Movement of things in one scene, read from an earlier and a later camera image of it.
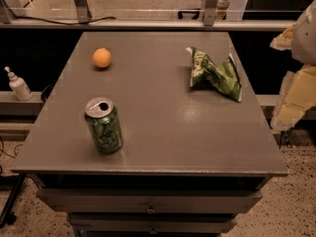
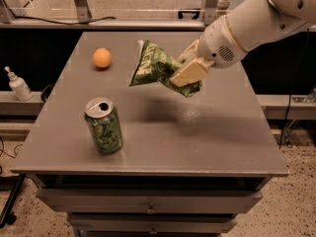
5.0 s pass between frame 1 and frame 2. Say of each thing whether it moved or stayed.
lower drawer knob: stayed
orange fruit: stayed
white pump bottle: stayed
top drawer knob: stayed
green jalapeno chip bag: moved
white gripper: moved
